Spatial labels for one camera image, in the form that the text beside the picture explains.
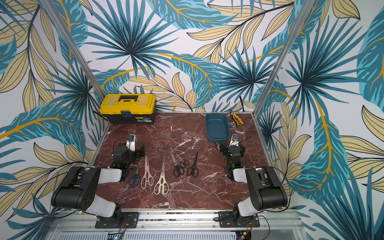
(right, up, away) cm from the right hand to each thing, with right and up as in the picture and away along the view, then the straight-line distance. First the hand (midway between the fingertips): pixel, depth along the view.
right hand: (233, 142), depth 92 cm
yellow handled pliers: (+9, +15, +22) cm, 28 cm away
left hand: (-60, -1, +1) cm, 60 cm away
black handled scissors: (-34, -17, -2) cm, 38 cm away
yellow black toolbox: (-69, +22, +12) cm, 73 cm away
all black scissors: (-25, -17, -1) cm, 30 cm away
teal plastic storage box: (-7, +9, +18) cm, 21 cm away
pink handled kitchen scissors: (-52, -20, -5) cm, 55 cm away
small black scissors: (-31, -13, +1) cm, 33 cm away
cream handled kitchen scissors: (-42, -24, -8) cm, 49 cm away
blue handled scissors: (-58, -21, -6) cm, 63 cm away
